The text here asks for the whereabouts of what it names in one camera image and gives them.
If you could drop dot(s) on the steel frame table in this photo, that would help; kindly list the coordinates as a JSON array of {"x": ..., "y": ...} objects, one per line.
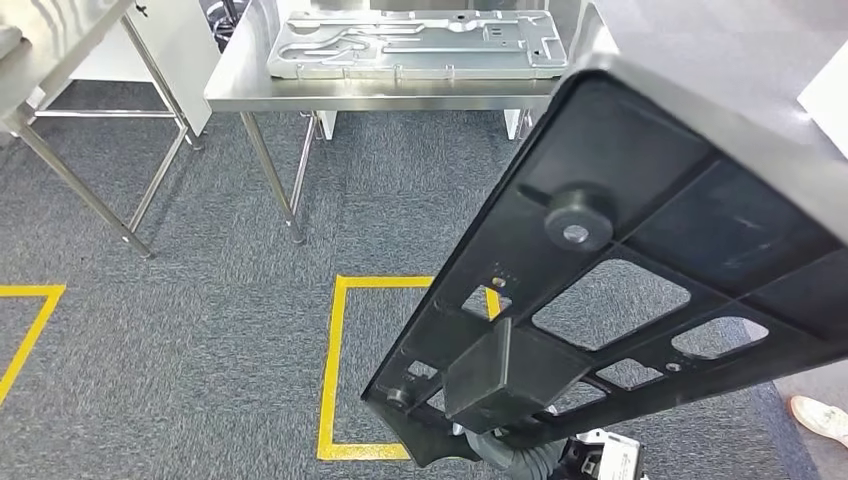
[{"x": 66, "y": 26}]

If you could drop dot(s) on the person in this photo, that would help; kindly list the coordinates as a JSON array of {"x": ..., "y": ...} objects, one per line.
[{"x": 821, "y": 418}]

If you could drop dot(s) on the white block with light strip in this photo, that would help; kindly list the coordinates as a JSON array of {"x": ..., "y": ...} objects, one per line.
[{"x": 831, "y": 99}]

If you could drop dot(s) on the large silver stamped metal plate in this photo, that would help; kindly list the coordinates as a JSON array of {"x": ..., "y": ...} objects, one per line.
[{"x": 411, "y": 63}]

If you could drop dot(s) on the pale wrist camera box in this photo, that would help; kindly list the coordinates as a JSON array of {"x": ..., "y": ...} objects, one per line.
[{"x": 619, "y": 457}]

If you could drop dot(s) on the yellow floor tape square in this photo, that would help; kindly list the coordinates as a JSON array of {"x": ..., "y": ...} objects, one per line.
[{"x": 329, "y": 364}]

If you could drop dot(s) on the stainless steel workbench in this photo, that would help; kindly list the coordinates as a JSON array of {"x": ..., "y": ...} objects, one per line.
[{"x": 232, "y": 89}]

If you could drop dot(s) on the white cabinet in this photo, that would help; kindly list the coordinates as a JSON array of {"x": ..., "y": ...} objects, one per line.
[{"x": 179, "y": 66}]

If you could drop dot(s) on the black plastic plate bracket part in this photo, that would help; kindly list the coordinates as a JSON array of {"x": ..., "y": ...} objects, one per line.
[{"x": 629, "y": 166}]

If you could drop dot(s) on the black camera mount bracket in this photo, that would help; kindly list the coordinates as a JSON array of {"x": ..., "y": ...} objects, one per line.
[{"x": 576, "y": 460}]

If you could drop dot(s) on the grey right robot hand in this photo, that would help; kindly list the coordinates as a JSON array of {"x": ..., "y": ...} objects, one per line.
[{"x": 484, "y": 445}]

